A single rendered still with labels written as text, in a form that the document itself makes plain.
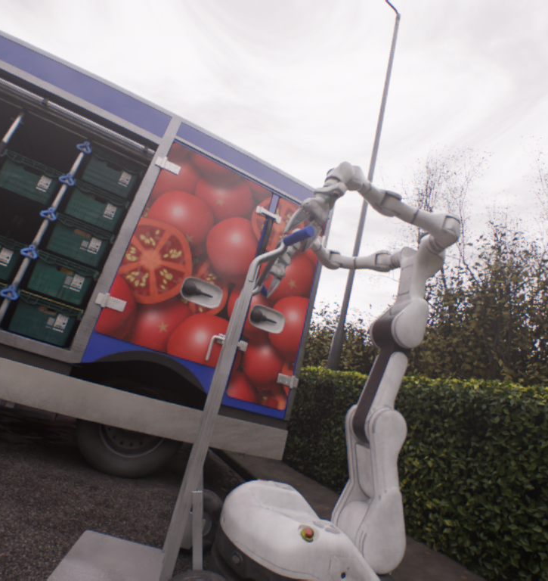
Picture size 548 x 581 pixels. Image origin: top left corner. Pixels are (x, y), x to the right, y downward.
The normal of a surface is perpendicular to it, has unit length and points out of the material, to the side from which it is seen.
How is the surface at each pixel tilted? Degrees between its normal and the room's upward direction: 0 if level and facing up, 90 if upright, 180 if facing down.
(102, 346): 90
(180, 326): 90
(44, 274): 92
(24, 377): 90
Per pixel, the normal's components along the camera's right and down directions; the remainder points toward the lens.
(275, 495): 0.33, -0.48
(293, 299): 0.43, -0.18
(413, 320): 0.22, -0.29
